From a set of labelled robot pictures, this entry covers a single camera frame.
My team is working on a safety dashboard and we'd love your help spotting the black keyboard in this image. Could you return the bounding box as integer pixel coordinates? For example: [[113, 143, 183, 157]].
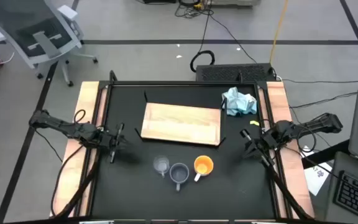
[[334, 170, 358, 223]]

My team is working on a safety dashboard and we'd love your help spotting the yellow cable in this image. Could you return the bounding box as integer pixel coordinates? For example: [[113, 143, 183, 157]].
[[268, 0, 289, 65]]

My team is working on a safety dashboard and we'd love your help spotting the white paper sheet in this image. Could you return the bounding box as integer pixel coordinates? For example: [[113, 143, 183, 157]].
[[300, 146, 334, 197]]

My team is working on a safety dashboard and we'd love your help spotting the clear plastic cup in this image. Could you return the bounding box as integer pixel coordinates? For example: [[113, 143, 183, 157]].
[[152, 155, 171, 179]]

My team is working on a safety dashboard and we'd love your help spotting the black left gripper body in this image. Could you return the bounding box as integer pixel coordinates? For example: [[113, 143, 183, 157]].
[[103, 123, 125, 163]]

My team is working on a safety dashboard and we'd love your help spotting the black desk beam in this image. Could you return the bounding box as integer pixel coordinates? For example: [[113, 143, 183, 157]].
[[301, 139, 351, 169]]

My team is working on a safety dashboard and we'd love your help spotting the grey office chair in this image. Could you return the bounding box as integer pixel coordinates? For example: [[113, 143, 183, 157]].
[[0, 0, 99, 87]]

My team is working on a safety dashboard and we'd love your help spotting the light blue cloth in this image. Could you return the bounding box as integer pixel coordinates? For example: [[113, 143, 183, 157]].
[[221, 86, 258, 118]]

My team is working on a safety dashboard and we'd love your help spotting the black coiled cable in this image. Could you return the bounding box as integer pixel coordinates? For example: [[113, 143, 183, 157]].
[[190, 50, 216, 73]]

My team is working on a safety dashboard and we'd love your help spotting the grey mug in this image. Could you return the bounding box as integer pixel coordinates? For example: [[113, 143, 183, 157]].
[[168, 162, 190, 192]]

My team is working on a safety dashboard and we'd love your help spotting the grey box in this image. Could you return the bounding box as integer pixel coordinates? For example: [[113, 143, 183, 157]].
[[208, 0, 260, 7]]

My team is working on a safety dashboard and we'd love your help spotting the yellow ceramic mug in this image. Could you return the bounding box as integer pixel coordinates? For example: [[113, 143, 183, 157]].
[[193, 155, 214, 183]]

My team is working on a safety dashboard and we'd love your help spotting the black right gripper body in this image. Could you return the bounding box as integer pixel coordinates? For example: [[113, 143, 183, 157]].
[[241, 123, 281, 166]]

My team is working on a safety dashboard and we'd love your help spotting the black perforated computer tower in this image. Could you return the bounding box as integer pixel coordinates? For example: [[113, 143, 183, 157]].
[[195, 63, 277, 83]]

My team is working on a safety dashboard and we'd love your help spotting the tangled black cable bundle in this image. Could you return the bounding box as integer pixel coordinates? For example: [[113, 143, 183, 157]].
[[174, 0, 214, 19]]

